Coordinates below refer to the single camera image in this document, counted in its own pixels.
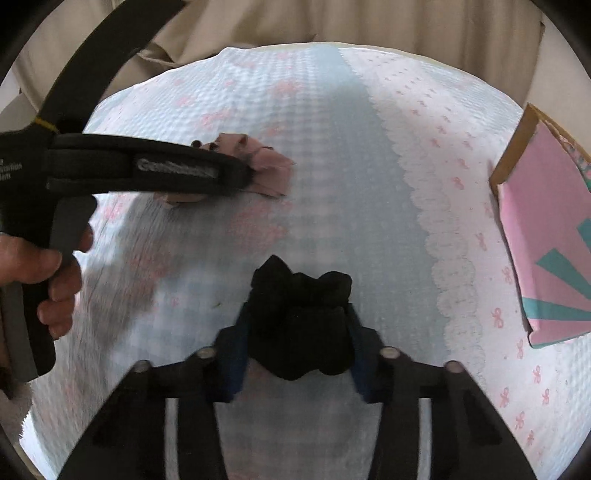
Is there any pink and white sock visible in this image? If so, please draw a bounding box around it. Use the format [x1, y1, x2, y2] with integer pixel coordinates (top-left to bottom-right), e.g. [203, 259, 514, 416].
[154, 133, 296, 209]

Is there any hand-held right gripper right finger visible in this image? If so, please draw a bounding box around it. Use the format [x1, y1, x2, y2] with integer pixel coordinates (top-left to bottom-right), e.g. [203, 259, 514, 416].
[344, 302, 539, 480]

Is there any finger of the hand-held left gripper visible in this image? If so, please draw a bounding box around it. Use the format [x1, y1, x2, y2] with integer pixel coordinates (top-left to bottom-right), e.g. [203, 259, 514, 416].
[46, 134, 254, 195]
[34, 0, 185, 134]

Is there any beige curtain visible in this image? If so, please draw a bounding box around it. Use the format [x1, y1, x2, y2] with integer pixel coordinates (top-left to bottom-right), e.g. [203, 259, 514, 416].
[9, 0, 573, 109]

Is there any person's left hand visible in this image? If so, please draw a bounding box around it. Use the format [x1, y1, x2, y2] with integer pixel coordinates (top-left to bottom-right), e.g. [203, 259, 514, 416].
[0, 222, 94, 341]

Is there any pink patterned cardboard box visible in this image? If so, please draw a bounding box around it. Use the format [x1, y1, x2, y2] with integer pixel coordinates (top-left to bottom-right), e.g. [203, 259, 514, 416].
[489, 104, 591, 349]

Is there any blue and pink printed blanket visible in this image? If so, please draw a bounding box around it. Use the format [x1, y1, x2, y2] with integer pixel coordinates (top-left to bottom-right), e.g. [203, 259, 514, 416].
[18, 44, 587, 480]

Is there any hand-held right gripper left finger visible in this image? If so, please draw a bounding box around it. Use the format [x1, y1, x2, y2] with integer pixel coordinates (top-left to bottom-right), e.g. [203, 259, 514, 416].
[58, 305, 259, 480]

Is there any black sock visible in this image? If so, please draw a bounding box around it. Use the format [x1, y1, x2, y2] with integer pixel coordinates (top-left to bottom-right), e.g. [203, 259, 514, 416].
[247, 255, 355, 381]

